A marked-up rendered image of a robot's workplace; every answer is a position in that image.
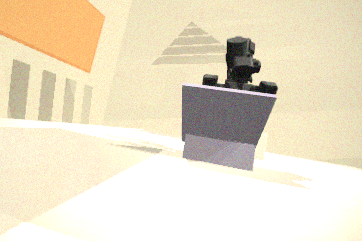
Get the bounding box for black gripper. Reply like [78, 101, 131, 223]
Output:
[202, 68, 279, 95]

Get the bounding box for grey switch panel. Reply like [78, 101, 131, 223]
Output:
[181, 83, 277, 172]

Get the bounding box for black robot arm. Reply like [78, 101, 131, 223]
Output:
[226, 36, 261, 83]

